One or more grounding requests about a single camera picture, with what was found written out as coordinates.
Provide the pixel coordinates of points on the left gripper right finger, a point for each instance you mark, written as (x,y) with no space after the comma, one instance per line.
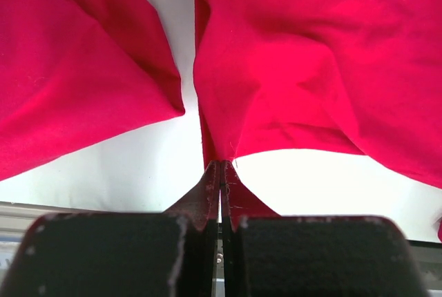
(266,254)

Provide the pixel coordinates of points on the aluminium frame rail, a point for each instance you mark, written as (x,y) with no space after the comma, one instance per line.
(15,220)

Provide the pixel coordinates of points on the red t shirt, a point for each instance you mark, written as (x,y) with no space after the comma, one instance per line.
(78,72)
(326,107)

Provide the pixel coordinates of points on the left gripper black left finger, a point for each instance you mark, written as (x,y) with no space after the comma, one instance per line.
(122,254)

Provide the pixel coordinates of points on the folded red t shirt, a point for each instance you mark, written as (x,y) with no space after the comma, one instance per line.
(78,72)

